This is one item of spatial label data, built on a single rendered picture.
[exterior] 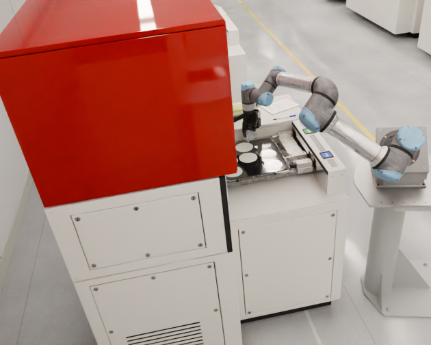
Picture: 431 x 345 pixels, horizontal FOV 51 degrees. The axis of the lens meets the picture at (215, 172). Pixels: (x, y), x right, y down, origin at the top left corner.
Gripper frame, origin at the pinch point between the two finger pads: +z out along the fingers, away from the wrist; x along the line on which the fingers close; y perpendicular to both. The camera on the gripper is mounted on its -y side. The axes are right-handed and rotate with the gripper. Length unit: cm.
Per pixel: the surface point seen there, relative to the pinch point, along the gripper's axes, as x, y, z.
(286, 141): 11.5, 19.4, 3.3
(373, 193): -11, 74, 9
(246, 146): -5.2, 1.9, 1.2
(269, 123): 13.5, 8.0, -5.2
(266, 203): -38.5, 28.9, 9.3
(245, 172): -27.7, 12.7, 1.4
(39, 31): -96, -25, -90
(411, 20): 469, 13, 68
